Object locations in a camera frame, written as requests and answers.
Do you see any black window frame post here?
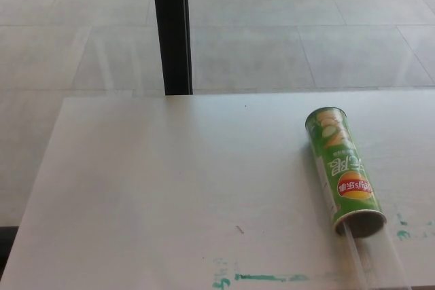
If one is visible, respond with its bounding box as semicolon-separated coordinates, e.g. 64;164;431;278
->
150;0;194;96

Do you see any clear plastic chips tray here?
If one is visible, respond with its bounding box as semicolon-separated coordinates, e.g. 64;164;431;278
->
342;221;412;290

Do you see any green chips tube can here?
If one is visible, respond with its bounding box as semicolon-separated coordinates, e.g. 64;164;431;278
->
304;106;387;238

